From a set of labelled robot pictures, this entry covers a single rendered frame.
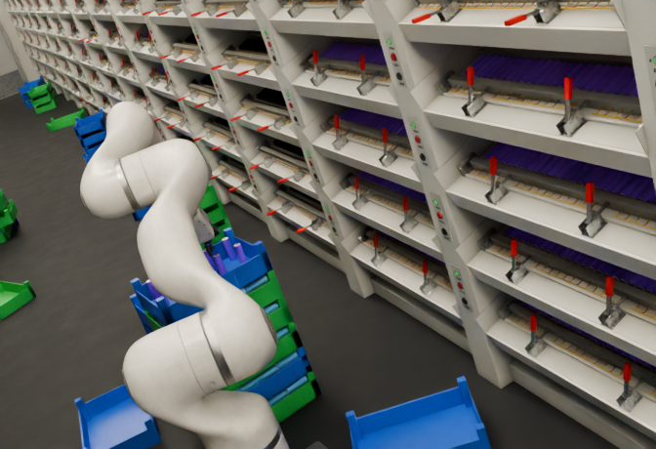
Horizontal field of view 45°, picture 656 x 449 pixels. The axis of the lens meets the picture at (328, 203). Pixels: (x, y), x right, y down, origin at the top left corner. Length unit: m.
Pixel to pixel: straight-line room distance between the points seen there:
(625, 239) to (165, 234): 0.76
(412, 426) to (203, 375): 0.90
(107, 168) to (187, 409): 0.47
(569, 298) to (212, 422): 0.75
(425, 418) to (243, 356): 0.90
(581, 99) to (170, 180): 0.71
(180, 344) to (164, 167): 0.37
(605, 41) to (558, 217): 0.42
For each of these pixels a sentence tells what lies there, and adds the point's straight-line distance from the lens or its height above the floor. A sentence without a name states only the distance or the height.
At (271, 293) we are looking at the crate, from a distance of 2.04.
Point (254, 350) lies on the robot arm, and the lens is 1.19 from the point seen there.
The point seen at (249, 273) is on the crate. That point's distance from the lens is 2.00.
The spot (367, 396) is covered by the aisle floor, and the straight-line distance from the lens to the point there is 2.15.
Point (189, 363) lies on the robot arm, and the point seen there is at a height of 0.68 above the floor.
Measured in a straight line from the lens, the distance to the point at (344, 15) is 1.89.
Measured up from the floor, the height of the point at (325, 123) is 0.59.
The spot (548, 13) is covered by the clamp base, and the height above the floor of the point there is 0.95.
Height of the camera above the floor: 1.25
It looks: 22 degrees down
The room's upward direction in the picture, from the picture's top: 19 degrees counter-clockwise
